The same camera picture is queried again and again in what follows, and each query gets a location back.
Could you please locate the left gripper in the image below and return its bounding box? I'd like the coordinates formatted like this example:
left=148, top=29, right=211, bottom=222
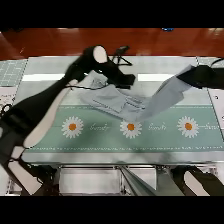
left=113, top=72, right=137, bottom=90

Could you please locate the light grey shirt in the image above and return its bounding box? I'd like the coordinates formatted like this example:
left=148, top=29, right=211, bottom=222
left=79, top=64, right=198, bottom=123

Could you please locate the silver frame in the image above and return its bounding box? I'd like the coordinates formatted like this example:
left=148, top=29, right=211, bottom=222
left=5, top=162, right=224, bottom=197

